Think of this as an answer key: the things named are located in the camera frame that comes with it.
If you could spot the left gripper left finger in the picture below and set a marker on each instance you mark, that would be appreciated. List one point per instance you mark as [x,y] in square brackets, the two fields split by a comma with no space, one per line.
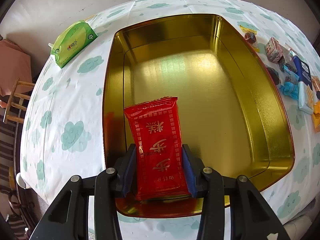
[67,216]

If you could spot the red snack cake packet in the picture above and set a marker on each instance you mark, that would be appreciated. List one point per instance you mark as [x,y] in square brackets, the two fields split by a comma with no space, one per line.
[155,127]

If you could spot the small blue candy packet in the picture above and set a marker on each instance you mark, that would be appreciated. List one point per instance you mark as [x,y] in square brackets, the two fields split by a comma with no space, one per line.
[290,86]

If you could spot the blue soda crackers packet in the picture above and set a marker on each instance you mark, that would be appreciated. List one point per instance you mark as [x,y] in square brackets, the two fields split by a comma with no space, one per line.
[305,91]

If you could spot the clear bag orange peanuts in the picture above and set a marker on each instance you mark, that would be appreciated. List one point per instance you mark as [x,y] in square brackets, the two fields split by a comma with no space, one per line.
[316,85]

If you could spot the grey dark snack packet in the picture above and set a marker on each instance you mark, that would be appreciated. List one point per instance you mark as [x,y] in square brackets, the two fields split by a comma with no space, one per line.
[286,60]

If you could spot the cloud pattern tablecloth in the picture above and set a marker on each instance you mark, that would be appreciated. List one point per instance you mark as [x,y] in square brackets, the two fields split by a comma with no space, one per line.
[63,132]

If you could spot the wooden stool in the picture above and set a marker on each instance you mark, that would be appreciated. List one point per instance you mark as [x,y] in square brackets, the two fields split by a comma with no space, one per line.
[16,100]

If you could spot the orange snack packet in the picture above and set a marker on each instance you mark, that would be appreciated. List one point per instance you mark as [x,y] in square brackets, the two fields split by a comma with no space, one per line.
[316,117]

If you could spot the pink cloth covered furniture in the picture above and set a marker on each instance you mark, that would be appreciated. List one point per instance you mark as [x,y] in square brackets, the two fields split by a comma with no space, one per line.
[15,64]

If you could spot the pink white candy packet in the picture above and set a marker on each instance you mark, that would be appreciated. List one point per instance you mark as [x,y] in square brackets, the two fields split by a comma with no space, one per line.
[273,50]

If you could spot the green tissue pack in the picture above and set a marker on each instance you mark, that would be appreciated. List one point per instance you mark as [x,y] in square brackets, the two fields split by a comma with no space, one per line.
[71,41]

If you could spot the yellow wrapped candy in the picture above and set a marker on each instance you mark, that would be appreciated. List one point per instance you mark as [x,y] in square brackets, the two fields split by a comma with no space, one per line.
[250,37]

